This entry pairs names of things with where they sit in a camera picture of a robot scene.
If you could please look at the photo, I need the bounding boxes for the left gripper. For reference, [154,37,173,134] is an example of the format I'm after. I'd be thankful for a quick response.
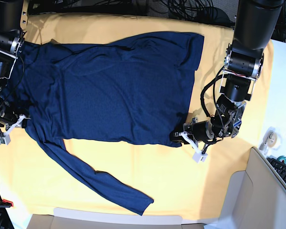
[169,118,216,153]

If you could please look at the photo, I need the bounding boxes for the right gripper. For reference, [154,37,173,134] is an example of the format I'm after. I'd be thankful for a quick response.
[0,109,30,133]

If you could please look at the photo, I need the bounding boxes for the navy blue long-sleeve shirt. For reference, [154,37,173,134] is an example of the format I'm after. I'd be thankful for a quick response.
[2,31,204,215]

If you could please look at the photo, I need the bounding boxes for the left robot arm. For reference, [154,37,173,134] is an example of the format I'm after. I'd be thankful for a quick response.
[170,0,284,155]

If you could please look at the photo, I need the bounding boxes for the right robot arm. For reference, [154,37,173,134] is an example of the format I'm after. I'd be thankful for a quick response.
[0,0,25,130]

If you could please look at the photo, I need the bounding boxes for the yellow table cloth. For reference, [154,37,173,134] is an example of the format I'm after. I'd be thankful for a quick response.
[0,13,274,221]

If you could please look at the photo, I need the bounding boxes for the red black clamp bottom left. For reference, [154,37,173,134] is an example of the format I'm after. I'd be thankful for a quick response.
[0,199,14,208]

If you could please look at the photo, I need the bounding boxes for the clear tape dispenser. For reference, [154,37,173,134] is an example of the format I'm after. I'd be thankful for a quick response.
[259,126,282,153]

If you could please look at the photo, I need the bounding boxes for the cardboard box right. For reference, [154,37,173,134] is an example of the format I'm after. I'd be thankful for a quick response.
[217,147,286,229]

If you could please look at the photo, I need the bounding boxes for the cardboard box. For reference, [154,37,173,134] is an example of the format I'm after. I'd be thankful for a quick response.
[217,147,286,229]
[27,208,204,229]

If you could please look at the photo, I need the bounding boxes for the cardboard box bottom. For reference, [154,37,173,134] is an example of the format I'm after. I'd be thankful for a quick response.
[27,208,204,229]

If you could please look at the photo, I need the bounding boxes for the green tape roll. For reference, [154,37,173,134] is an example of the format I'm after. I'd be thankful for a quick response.
[277,156,286,164]

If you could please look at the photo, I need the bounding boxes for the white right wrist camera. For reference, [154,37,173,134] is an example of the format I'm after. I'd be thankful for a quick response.
[0,133,11,145]

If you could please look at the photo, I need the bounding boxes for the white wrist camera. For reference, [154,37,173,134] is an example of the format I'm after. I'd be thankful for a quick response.
[0,133,11,145]
[192,152,208,163]

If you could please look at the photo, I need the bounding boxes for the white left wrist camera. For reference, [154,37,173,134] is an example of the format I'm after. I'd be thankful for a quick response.
[192,152,208,163]

